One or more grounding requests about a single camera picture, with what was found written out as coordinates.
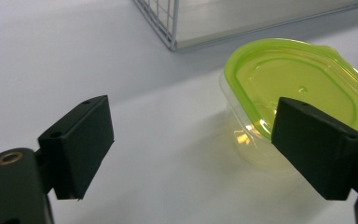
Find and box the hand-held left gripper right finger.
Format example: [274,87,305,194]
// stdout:
[270,96,358,202]

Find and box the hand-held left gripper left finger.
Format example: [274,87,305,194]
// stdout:
[36,94,116,201]

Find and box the white wire rack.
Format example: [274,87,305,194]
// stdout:
[132,0,358,52]

